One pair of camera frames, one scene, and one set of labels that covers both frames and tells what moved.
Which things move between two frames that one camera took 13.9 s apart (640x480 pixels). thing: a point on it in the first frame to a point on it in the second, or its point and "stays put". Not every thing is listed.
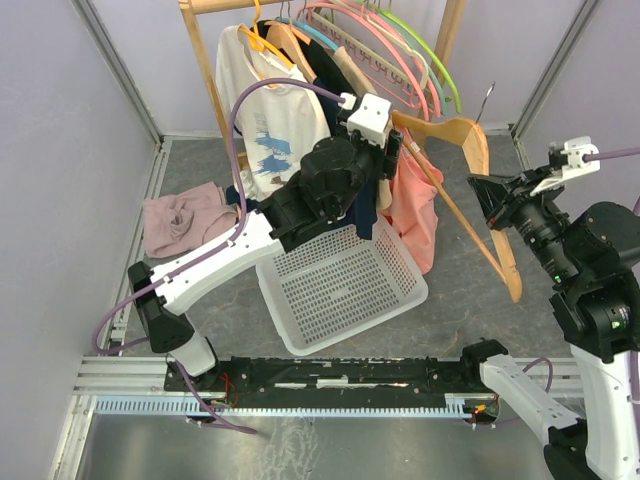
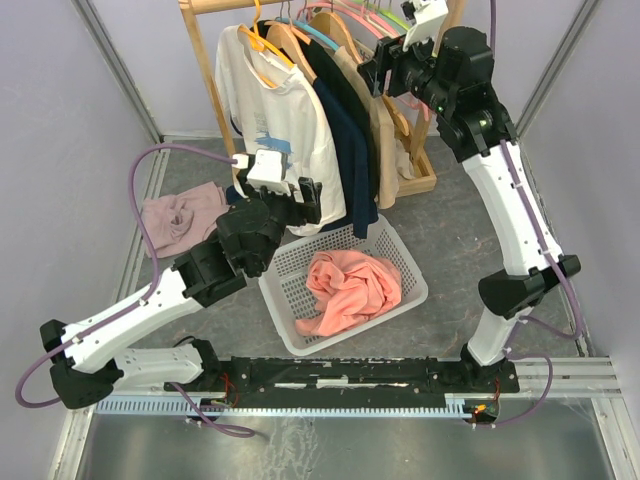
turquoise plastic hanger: (308, 29) stays put
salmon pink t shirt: (413, 209) to (347, 287)
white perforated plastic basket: (338, 284) stays put
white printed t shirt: (278, 125) stays put
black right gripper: (498, 201) to (389, 55)
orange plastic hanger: (259, 42) stays put
